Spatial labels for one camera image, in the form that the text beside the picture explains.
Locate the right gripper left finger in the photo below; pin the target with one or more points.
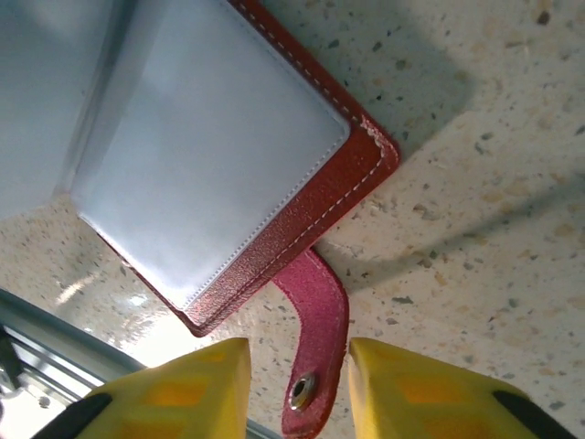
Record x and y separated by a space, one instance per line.
183 402

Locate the red leather card holder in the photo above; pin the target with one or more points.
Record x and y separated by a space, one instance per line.
347 183

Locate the aluminium front frame beam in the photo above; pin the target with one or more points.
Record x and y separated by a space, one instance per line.
45 347

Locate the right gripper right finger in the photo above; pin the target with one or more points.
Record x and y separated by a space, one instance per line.
434 402

